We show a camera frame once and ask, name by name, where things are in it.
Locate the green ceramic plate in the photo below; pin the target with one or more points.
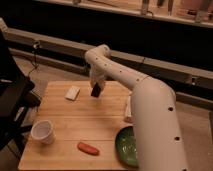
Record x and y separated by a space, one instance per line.
126 147

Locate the white rectangular block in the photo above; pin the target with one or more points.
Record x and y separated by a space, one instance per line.
72 93

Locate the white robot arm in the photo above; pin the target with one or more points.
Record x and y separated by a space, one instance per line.
159 142

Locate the black office chair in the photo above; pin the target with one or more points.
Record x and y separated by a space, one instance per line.
15 99

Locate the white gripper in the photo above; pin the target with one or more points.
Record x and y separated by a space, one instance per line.
97 77

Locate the orange carrot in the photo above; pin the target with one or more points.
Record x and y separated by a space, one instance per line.
86 148

